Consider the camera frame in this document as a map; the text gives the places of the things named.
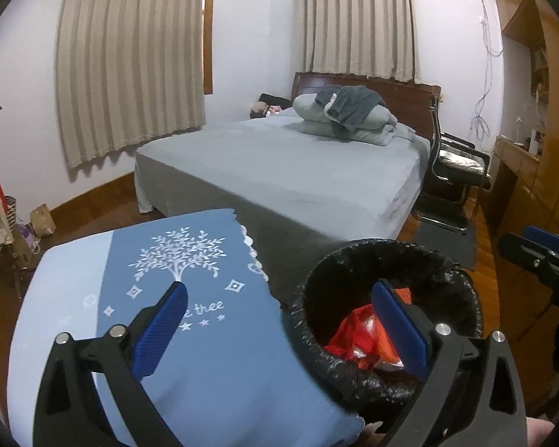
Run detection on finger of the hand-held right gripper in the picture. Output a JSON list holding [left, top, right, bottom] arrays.
[[498, 232, 559, 310], [526, 225, 559, 268]]

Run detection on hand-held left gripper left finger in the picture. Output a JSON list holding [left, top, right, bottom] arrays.
[[32, 280, 189, 447]]

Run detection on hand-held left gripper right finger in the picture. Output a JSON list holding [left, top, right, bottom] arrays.
[[372, 279, 528, 447]]

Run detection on orange bubble wrap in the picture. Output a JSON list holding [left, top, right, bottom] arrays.
[[368, 288, 413, 368]]

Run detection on red plastic bag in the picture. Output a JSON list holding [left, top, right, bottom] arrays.
[[325, 304, 378, 359]]

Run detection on trash bin with black bag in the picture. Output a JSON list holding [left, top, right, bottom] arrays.
[[289, 238, 483, 422]]

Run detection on grey floor mat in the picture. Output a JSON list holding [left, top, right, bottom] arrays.
[[412, 221, 478, 271]]

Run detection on blue tree-print tablecloth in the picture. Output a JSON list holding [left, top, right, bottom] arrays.
[[7, 209, 366, 447]]

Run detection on patterned chair cushion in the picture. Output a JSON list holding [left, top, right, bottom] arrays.
[[440, 149, 487, 171]]

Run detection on black metal chair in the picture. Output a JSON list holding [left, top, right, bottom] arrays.
[[410, 95, 492, 234]]

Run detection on brown paper bag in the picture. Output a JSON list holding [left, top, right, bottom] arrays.
[[29, 203, 57, 237]]

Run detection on purple bag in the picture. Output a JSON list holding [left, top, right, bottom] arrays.
[[19, 223, 40, 252]]

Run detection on wooden headboard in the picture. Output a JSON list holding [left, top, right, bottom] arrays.
[[291, 72, 442, 145]]

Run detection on bed with grey sheet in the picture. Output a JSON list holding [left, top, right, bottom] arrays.
[[134, 114, 432, 299]]

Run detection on striped basket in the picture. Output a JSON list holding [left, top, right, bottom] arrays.
[[0, 196, 18, 243]]

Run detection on dark grey towel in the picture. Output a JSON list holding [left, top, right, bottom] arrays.
[[316, 85, 386, 133]]

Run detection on folded grey bedding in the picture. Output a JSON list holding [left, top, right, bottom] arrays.
[[293, 93, 399, 148]]

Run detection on black pillow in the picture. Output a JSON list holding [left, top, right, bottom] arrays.
[[258, 93, 293, 109]]

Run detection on narrow beige curtain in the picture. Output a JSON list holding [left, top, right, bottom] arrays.
[[304, 0, 421, 83]]

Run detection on wide beige curtain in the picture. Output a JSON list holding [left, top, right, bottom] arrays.
[[56, 0, 206, 171]]

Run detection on wall cables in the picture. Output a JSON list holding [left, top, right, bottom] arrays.
[[470, 0, 504, 140]]

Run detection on wooden window frame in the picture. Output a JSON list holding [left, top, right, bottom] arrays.
[[202, 0, 214, 95]]

